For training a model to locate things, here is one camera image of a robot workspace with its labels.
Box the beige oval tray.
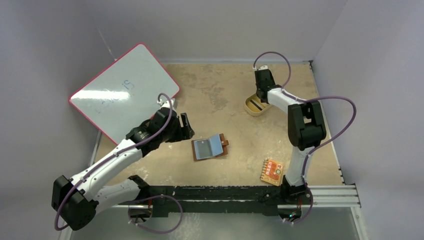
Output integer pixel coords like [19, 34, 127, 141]
[244, 94, 272, 117]

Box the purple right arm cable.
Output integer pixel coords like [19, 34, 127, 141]
[253, 51, 358, 213]

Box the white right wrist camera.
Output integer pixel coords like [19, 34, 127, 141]
[253, 65, 269, 71]

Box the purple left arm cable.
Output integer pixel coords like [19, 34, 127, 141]
[54, 92, 174, 232]

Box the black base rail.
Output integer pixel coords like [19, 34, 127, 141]
[128, 175, 313, 221]

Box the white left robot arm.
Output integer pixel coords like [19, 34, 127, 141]
[51, 105, 195, 231]

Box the pink framed whiteboard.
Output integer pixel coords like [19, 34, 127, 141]
[69, 43, 180, 144]

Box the orange spiral notebook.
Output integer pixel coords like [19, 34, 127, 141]
[260, 158, 284, 186]

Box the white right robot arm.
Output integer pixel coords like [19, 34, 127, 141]
[254, 65, 327, 204]

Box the brown leather card holder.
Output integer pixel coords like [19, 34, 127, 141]
[191, 133, 229, 162]

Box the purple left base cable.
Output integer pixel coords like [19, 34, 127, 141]
[127, 194, 184, 235]

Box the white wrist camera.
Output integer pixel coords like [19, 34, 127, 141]
[157, 98, 177, 112]
[253, 65, 269, 71]

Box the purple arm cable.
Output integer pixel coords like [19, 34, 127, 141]
[253, 51, 358, 213]
[54, 92, 174, 232]

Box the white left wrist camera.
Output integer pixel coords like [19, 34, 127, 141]
[157, 98, 177, 112]

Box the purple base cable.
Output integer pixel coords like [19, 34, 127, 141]
[281, 198, 314, 227]
[127, 194, 184, 235]

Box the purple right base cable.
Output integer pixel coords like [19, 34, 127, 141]
[281, 198, 314, 227]

